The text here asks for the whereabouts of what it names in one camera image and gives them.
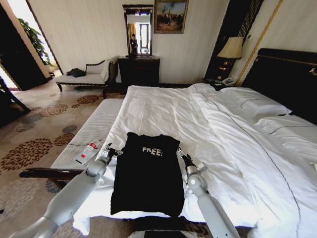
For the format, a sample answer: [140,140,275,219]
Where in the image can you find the dark nightstand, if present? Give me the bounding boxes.
[202,77,238,91]

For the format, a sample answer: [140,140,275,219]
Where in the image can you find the white chaise longue dark frame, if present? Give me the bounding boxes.
[55,59,117,93]

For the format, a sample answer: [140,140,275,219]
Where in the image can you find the person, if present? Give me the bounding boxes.
[129,33,138,54]

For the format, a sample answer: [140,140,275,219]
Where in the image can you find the white card with red mark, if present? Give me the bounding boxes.
[75,152,90,165]

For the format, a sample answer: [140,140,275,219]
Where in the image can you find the white ribbed bed bench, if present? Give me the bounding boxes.
[19,98,124,184]

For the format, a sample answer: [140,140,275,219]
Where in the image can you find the black bag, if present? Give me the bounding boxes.
[65,68,86,77]

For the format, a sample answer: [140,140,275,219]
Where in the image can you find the dark framed wall mirror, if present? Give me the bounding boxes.
[122,4,153,57]

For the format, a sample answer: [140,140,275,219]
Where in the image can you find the dark wooden door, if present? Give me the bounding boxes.
[0,4,48,91]

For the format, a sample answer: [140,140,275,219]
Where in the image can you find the white robot front shell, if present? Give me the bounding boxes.
[128,230,213,238]

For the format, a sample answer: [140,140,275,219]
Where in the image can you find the green leafy plant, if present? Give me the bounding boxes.
[17,17,53,67]

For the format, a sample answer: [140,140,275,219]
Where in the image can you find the clear plastic water bottle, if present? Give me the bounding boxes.
[83,140,102,154]

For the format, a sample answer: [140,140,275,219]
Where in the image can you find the black T-shirt with FREE print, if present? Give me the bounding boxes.
[110,131,184,218]

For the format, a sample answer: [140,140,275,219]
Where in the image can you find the gold framed painting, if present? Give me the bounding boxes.
[154,0,189,34]

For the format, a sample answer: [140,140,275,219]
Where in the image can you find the white towel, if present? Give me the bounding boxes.
[100,59,112,82]

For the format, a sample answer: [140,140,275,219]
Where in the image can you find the white duvet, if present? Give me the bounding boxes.
[72,83,317,238]

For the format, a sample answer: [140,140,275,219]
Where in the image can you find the white pillow with dark piping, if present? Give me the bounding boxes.
[219,87,293,118]
[252,114,317,149]

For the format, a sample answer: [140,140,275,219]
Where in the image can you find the dark wooden dresser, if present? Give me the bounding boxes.
[117,56,161,87]

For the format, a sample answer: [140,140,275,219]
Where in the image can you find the table lamp with cream shade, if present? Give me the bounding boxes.
[216,36,245,80]

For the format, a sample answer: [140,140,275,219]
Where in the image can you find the dark wooden chair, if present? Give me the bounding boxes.
[0,75,32,129]

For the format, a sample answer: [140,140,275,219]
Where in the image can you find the dark padded bed headboard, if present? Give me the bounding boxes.
[240,48,317,125]

